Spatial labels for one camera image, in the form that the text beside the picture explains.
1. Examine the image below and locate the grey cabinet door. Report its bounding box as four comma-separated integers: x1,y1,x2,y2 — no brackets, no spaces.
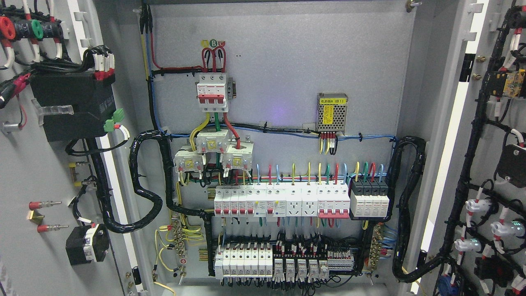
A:
384,0,525,296
1,0,144,296

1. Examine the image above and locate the white current transformer right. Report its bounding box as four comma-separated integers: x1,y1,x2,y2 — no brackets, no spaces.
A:
222,142,254,171

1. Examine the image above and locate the white current transformer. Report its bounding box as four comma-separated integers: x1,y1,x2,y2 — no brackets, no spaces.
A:
196,129,231,153
173,146,205,173
222,142,254,171

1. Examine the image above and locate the white current transformer top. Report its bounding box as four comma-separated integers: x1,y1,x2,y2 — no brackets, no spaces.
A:
196,129,231,153

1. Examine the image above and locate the red white main breaker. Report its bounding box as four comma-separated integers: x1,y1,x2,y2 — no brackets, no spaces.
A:
196,72,235,113

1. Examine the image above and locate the metal mesh power supply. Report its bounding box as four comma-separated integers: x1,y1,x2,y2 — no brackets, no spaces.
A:
316,92,349,134

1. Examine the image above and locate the white current transformer left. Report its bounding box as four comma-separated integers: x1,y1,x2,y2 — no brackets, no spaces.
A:
173,146,205,173

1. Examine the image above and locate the white socket breaker row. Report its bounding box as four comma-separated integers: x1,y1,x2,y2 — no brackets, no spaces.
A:
213,182,350,221

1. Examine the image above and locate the relay terminal row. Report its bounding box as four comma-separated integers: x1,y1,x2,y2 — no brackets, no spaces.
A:
214,233,355,289

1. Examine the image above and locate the black white surge protector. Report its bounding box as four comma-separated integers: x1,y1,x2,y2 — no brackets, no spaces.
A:
350,179,390,221

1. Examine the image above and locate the brass ground bar left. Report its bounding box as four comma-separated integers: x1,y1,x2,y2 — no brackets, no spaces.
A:
171,217,187,285

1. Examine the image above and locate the brass ground bar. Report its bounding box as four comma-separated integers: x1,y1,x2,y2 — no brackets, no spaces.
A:
368,223,383,273
171,217,187,285

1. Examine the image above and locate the brass ground bar right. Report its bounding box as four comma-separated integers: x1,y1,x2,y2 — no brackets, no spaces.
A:
368,223,383,273

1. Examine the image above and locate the black digital power meter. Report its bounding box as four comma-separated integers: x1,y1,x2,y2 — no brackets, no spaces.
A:
30,71,116,142

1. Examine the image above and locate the black cable conduit left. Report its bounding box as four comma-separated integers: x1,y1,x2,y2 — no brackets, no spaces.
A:
86,129,214,234

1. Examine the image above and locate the black cable conduit loop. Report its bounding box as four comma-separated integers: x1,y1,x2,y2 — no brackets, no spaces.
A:
386,136,426,283

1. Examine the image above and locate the white rotary selector switch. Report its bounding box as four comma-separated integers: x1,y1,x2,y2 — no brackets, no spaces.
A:
65,224,109,266

